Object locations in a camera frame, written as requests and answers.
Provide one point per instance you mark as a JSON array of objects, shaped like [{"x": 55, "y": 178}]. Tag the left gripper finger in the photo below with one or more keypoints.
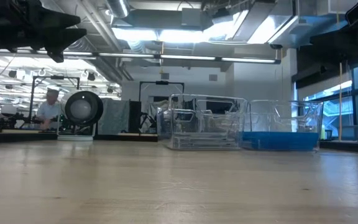
[
  {"x": 57, "y": 20},
  {"x": 61, "y": 39}
]

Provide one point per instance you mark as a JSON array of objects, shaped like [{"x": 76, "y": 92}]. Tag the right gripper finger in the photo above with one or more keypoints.
[
  {"x": 337, "y": 47},
  {"x": 331, "y": 37}
]

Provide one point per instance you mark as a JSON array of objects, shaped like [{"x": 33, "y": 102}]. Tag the blue cloth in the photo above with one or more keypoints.
[{"x": 278, "y": 134}]

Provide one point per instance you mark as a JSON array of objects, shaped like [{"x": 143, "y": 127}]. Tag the person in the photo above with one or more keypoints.
[{"x": 48, "y": 110}]

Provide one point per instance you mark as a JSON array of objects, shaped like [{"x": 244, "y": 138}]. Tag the clear plastic bin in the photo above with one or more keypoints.
[
  {"x": 179, "y": 99},
  {"x": 278, "y": 115}
]

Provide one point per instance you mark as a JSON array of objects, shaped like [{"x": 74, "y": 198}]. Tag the grey cloth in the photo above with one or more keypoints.
[{"x": 113, "y": 116}]

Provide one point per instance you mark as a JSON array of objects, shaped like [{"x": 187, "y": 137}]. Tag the ceiling light strip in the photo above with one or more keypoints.
[{"x": 188, "y": 57}]

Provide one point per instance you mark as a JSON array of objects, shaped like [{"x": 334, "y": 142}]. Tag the black metal gantry frame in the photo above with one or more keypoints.
[
  {"x": 162, "y": 82},
  {"x": 54, "y": 77}
]

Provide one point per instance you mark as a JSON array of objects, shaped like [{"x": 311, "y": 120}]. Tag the silver ventilation duct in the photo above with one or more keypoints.
[{"x": 118, "y": 7}]

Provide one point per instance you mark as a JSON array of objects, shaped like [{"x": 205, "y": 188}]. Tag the black aluminium table frame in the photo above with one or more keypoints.
[{"x": 120, "y": 137}]

